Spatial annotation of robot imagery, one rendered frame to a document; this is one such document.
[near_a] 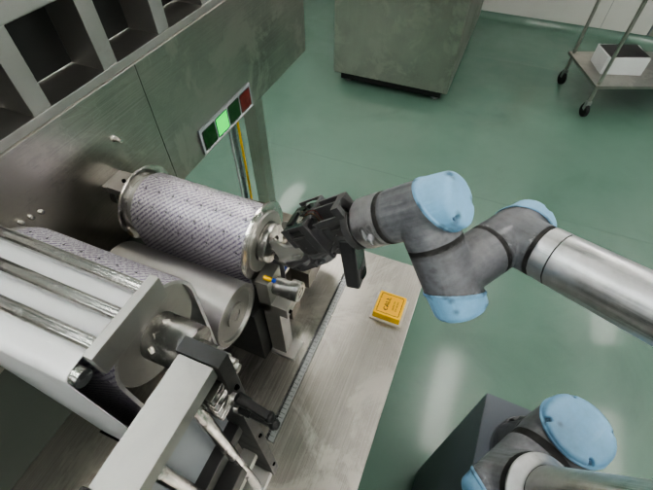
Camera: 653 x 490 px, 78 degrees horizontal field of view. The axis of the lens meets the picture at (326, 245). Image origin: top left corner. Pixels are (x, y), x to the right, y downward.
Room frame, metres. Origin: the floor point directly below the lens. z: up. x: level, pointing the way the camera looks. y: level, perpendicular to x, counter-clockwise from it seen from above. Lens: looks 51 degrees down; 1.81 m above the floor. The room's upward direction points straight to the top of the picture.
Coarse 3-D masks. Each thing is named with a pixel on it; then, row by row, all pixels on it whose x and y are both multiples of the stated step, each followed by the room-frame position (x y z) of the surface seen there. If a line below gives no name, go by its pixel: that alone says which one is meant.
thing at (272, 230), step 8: (272, 224) 0.48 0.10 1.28; (280, 224) 0.49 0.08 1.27; (264, 232) 0.45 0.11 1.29; (272, 232) 0.46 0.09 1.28; (280, 232) 0.48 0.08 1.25; (264, 240) 0.44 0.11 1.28; (280, 240) 0.48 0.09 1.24; (256, 248) 0.43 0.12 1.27; (264, 248) 0.43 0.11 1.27; (256, 256) 0.43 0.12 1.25; (264, 256) 0.43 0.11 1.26; (272, 256) 0.45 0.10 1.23
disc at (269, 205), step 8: (272, 200) 0.51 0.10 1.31; (264, 208) 0.48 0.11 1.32; (272, 208) 0.50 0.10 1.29; (280, 208) 0.53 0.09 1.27; (256, 216) 0.46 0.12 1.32; (280, 216) 0.52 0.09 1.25; (256, 224) 0.45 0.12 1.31; (248, 232) 0.43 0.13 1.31; (248, 240) 0.42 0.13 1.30; (248, 248) 0.42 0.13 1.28; (248, 264) 0.41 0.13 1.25; (248, 272) 0.41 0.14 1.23; (256, 272) 0.43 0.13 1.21
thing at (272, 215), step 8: (144, 176) 0.58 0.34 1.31; (136, 184) 0.55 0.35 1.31; (128, 200) 0.53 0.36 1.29; (128, 208) 0.52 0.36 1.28; (128, 216) 0.51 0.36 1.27; (264, 216) 0.47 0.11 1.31; (272, 216) 0.49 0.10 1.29; (264, 224) 0.47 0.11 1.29; (256, 232) 0.44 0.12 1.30; (256, 240) 0.44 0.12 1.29; (248, 256) 0.42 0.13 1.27; (256, 264) 0.42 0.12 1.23
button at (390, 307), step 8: (384, 296) 0.55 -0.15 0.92; (392, 296) 0.55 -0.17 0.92; (376, 304) 0.53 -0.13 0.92; (384, 304) 0.53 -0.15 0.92; (392, 304) 0.53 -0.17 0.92; (400, 304) 0.53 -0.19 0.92; (376, 312) 0.50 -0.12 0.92; (384, 312) 0.50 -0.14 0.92; (392, 312) 0.50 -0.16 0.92; (400, 312) 0.50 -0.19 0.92; (392, 320) 0.49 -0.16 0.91
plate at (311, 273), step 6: (288, 216) 0.73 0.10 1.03; (294, 270) 0.56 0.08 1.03; (306, 270) 0.56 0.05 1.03; (312, 270) 0.56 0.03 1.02; (318, 270) 0.60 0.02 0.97; (294, 276) 0.56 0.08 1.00; (300, 276) 0.55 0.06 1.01; (306, 276) 0.55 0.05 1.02; (312, 276) 0.56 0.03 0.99; (306, 282) 0.55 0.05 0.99; (312, 282) 0.56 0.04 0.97
